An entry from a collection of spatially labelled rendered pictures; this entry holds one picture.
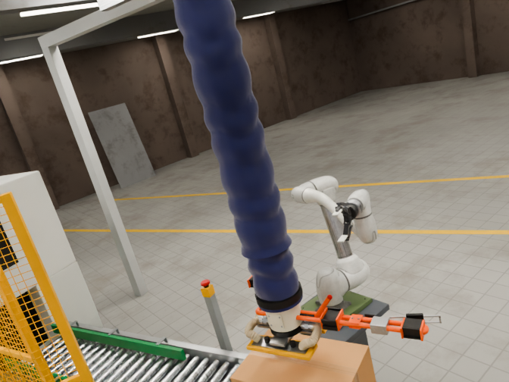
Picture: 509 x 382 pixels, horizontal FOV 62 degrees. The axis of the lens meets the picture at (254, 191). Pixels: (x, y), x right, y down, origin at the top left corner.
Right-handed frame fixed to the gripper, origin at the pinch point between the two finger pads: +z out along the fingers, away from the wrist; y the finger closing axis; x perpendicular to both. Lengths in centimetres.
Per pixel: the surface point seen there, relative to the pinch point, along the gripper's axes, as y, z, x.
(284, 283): 13.9, 27.9, 18.7
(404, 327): 32, 26, -30
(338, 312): 32.8, 19.6, -0.5
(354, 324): 33.8, 25.0, -9.4
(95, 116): -55, -640, 942
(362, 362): 65, 14, -4
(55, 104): -114, -578, 1005
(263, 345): 45, 34, 35
